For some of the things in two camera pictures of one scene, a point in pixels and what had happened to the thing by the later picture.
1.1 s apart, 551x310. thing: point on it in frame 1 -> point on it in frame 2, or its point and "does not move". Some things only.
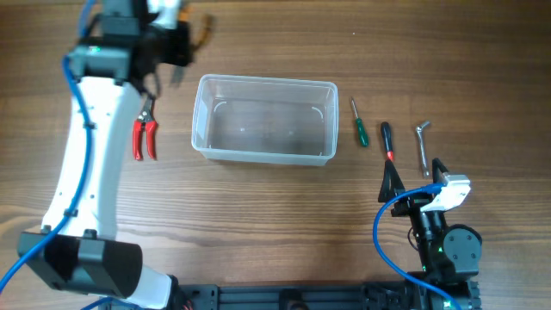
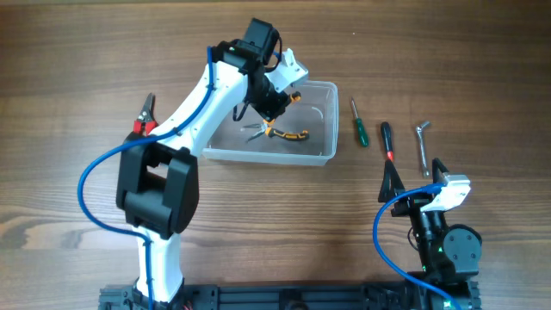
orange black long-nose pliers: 185,15 -> 269,132
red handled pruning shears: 146,120 does not move
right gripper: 411,203 does not move
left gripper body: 170,53 -> 274,107
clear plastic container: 265,120 does not move
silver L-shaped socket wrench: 423,148 does not move
